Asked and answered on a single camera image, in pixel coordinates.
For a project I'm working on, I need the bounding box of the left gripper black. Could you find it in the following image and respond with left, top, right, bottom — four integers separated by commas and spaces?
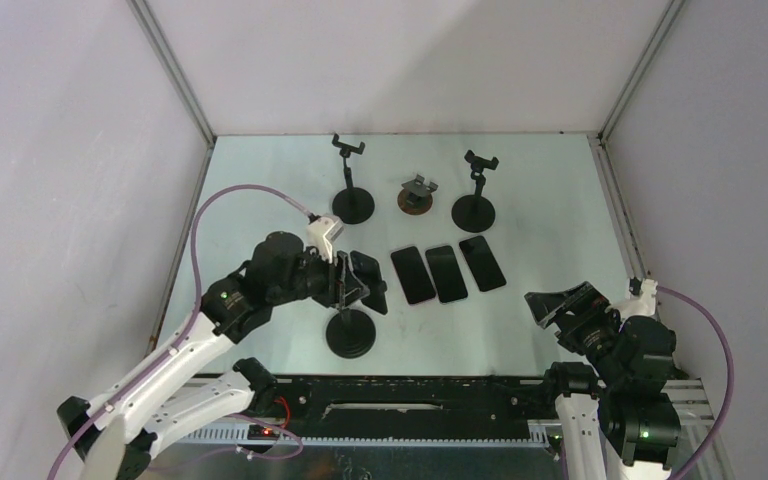
270, 242, 369, 310

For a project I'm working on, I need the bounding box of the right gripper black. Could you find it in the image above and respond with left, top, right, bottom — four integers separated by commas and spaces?
525, 279, 626, 384

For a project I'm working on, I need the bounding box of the black phone pink case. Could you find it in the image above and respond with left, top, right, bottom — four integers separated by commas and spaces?
390, 246, 437, 306

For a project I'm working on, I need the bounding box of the black smartphone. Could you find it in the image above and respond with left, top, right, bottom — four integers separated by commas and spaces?
458, 235, 507, 292

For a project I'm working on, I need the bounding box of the small teal phone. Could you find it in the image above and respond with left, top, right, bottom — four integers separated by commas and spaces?
425, 245, 468, 304

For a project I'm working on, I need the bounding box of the black round-base phone stand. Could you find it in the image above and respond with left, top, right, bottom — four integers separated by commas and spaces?
451, 150, 499, 233

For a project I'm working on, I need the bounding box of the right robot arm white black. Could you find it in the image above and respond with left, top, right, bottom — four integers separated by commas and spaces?
524, 278, 681, 479

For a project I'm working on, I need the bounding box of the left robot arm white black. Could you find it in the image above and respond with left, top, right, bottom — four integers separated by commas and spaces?
57, 232, 386, 479

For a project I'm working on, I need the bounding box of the brown round phone stand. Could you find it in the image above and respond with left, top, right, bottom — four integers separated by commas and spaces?
397, 174, 439, 216

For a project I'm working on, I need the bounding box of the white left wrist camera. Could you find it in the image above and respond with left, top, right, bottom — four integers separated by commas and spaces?
306, 214, 344, 264

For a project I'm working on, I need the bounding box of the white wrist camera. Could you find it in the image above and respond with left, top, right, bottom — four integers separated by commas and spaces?
611, 277, 658, 322
306, 214, 344, 264

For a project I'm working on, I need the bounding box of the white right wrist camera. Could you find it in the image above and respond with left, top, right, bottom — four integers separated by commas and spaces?
611, 277, 658, 322

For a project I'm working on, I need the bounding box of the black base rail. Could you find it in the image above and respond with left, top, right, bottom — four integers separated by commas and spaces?
214, 374, 597, 442

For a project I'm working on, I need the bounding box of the grey cable duct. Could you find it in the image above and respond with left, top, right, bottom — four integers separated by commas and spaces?
176, 422, 562, 448

